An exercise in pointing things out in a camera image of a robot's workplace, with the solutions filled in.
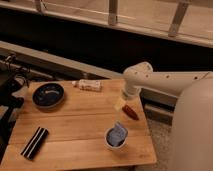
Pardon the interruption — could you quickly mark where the cream paddle gripper finger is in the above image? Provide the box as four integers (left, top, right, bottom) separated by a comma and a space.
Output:
114, 97, 126, 111

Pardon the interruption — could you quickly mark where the dried red chili pepper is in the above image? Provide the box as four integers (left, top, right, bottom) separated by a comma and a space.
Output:
122, 105, 139, 120

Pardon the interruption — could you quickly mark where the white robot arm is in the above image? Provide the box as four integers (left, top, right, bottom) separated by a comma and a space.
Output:
116, 62, 213, 171

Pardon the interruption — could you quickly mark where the white plastic bottle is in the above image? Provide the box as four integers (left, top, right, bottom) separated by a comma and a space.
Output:
72, 79, 101, 92

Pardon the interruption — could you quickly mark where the white cup with blue cloth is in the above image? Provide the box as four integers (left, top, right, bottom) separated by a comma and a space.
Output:
104, 122, 128, 150

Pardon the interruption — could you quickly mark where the dark blue bowl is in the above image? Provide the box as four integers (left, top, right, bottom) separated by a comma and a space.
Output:
32, 83, 64, 108

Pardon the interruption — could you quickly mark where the black white striped box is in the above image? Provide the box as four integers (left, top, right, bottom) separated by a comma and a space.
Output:
21, 127, 49, 160

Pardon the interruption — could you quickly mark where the black equipment with cables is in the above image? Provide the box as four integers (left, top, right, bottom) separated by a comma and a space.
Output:
0, 55, 29, 162

